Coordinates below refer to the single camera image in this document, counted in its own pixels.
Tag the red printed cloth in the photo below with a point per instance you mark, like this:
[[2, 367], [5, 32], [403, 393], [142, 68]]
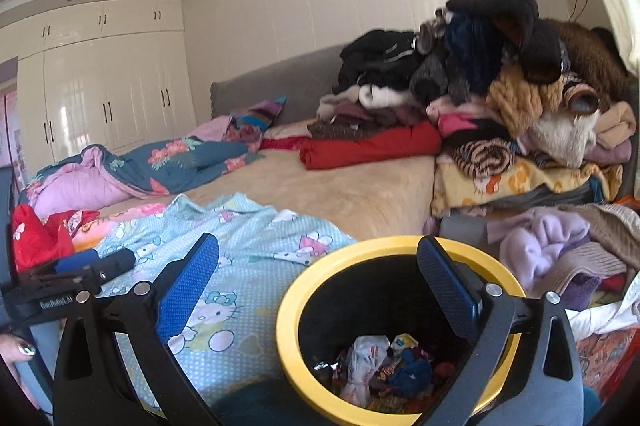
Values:
[[35, 236]]

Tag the dark red lace cloth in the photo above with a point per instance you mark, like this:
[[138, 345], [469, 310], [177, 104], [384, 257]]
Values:
[[285, 143]]

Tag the red folded cloth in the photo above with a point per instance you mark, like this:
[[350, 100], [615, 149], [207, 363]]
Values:
[[375, 146]]

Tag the yellow rimmed black bin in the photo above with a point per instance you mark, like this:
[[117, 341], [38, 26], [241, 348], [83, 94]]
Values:
[[350, 251]]

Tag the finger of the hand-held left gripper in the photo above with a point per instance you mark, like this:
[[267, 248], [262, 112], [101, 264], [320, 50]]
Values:
[[115, 265], [75, 262]]

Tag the blue floral quilt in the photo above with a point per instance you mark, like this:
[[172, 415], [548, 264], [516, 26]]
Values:
[[190, 156]]

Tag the maroon dotted garment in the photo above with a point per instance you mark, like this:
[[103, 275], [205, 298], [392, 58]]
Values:
[[365, 124]]

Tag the cream knit garment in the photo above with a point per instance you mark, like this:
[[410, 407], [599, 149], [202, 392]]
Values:
[[337, 101]]

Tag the grey padded bench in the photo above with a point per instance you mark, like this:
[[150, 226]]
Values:
[[465, 231]]

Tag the black cloth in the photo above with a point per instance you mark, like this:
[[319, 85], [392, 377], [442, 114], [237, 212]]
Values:
[[480, 131]]

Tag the brown striped knit cuff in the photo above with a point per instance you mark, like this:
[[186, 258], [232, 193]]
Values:
[[582, 99]]

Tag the black fleece garment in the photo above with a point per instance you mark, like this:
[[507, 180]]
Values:
[[540, 41]]

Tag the grey fuzzy garment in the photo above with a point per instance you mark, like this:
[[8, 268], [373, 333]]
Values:
[[432, 31]]

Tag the blue rubber toy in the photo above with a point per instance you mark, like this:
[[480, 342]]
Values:
[[410, 373]]

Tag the colourful striped cloth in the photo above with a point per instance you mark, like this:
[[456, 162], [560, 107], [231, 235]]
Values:
[[260, 111]]

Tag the peach fleece cloth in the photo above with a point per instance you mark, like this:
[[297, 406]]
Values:
[[617, 124]]

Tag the white sherpa garment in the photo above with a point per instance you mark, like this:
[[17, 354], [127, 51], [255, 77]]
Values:
[[560, 139]]

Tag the white cloth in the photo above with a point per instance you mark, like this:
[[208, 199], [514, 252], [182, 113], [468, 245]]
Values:
[[610, 318]]

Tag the tan fuzzy sweater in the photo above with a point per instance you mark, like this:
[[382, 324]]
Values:
[[520, 101]]

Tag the black jacket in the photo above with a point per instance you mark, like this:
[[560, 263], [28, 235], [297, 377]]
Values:
[[375, 56]]

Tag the yellow cartoon blanket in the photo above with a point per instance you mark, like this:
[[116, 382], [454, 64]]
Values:
[[540, 178]]

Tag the beige knit sweater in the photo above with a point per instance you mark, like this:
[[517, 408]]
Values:
[[610, 226]]

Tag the cream wardrobe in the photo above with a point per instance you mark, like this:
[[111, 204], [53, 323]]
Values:
[[100, 96]]

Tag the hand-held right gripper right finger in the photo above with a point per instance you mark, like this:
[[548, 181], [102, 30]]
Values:
[[447, 291]]

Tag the white fleece garment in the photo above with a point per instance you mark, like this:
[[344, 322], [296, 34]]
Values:
[[385, 97]]

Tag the orange floral cloth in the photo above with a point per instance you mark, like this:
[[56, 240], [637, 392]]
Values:
[[605, 361]]

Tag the person's left hand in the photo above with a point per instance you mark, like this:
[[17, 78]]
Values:
[[17, 351]]

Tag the pink cartoon blanket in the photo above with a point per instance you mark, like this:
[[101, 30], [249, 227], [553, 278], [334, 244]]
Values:
[[130, 216]]

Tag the dark grey speckled sweater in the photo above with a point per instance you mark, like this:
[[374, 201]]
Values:
[[430, 79]]

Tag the dark blue fuzzy garment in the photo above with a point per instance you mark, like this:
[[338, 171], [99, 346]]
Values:
[[472, 56]]

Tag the brown fur coat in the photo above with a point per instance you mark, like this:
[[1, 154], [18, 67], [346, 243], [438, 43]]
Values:
[[595, 56]]

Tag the pink garment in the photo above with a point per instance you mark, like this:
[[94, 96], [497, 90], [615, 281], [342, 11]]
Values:
[[457, 119]]

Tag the pink printed door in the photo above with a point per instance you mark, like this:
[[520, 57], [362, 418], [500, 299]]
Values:
[[10, 131]]

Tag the lavender sweater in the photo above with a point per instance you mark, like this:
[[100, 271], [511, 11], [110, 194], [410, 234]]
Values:
[[530, 246]]

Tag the beige fleece bed sheet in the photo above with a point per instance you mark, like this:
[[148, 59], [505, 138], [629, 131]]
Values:
[[350, 196]]

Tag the grey headboard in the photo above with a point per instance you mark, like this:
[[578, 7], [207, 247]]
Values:
[[300, 81]]

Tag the pink floral cloth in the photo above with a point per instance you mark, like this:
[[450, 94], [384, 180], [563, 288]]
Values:
[[215, 127]]

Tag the brown striped knit garment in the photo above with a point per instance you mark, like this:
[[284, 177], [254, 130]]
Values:
[[485, 159]]

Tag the light blue cat print sheet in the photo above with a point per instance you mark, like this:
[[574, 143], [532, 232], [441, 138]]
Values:
[[260, 266]]

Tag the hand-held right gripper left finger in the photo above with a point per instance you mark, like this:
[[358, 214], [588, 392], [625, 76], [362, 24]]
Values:
[[187, 286]]

